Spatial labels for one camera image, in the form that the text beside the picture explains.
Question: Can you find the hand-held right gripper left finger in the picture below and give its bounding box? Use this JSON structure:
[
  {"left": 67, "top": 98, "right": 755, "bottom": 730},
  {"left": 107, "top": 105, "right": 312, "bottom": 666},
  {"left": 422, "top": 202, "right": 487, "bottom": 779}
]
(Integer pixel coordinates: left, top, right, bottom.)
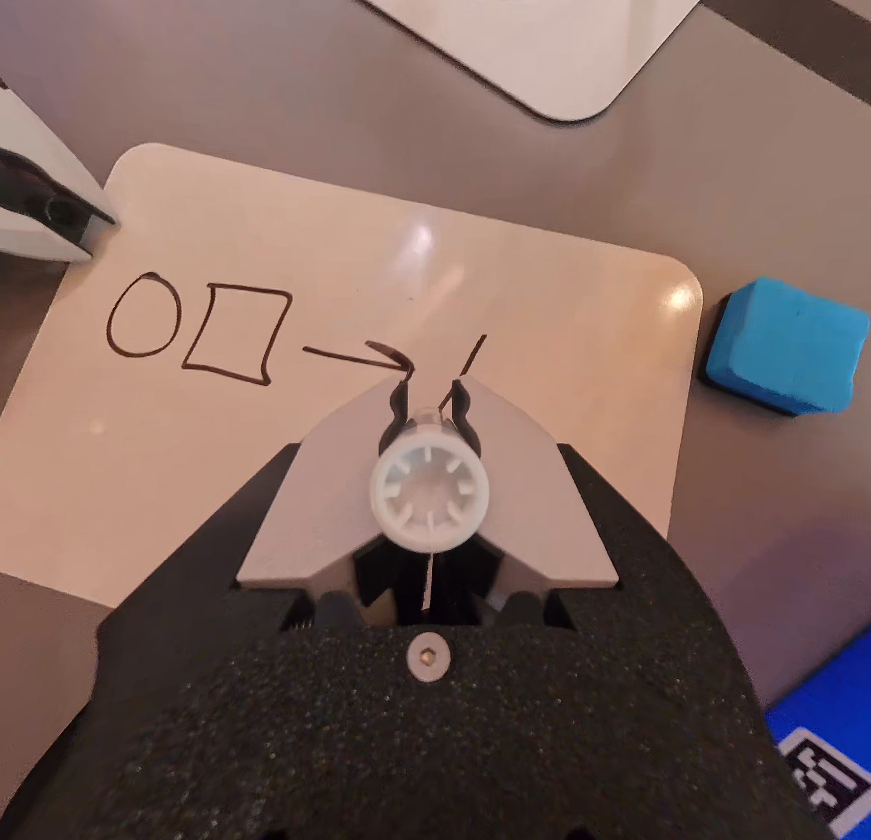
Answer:
[{"left": 235, "top": 377, "right": 412, "bottom": 609}]

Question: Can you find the white whiteboard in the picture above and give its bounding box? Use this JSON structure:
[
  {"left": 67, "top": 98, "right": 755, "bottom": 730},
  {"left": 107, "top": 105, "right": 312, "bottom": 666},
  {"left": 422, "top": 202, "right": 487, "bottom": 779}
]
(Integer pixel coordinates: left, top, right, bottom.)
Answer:
[
  {"left": 320, "top": 0, "right": 729, "bottom": 125},
  {"left": 0, "top": 142, "right": 704, "bottom": 609}
]

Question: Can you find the black dry erase marker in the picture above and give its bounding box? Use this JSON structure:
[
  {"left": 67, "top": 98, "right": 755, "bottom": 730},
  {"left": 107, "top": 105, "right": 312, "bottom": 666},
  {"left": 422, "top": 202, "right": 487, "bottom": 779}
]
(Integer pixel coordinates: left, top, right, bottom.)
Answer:
[{"left": 369, "top": 404, "right": 491, "bottom": 555}]

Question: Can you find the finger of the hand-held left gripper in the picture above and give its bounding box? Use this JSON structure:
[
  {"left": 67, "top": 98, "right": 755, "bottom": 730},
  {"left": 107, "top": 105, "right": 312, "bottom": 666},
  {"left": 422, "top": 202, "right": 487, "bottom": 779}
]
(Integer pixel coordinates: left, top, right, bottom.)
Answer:
[
  {"left": 0, "top": 200, "right": 96, "bottom": 264},
  {"left": 0, "top": 78, "right": 120, "bottom": 227}
]

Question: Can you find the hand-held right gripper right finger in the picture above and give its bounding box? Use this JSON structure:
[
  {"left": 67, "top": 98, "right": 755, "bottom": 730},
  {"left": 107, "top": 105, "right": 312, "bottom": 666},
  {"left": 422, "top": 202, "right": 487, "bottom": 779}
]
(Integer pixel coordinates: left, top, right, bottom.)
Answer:
[{"left": 449, "top": 375, "right": 620, "bottom": 609}]

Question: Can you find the blue eraser block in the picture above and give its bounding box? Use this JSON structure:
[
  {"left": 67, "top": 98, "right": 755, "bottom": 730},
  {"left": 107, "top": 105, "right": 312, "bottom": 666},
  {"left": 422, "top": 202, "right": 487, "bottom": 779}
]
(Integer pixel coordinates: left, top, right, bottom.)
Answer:
[{"left": 700, "top": 276, "right": 871, "bottom": 418}]

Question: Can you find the blue plastic bin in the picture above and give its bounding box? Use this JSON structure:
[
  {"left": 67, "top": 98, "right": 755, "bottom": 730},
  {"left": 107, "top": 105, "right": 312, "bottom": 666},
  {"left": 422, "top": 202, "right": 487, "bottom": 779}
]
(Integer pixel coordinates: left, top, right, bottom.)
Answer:
[{"left": 763, "top": 625, "right": 871, "bottom": 840}]

